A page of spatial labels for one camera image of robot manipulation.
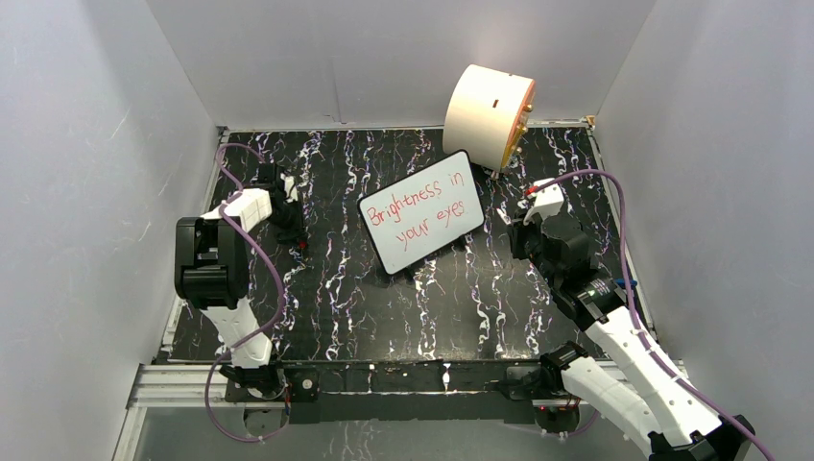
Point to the white whiteboard black frame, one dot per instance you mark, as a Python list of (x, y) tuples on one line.
[(423, 212)]

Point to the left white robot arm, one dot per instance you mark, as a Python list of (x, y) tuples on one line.
[(212, 272)]

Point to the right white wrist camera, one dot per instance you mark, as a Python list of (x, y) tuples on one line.
[(544, 201)]

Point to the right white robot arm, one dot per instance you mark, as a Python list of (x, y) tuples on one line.
[(652, 405)]

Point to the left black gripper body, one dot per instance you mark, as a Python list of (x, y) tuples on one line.
[(290, 225)]

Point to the aluminium frame rail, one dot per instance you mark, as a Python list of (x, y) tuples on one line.
[(186, 386)]

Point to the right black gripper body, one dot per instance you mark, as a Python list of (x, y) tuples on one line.
[(526, 242)]

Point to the white cylindrical drum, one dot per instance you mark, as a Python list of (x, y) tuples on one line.
[(487, 115)]

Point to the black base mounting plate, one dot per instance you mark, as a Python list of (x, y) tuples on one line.
[(515, 392)]

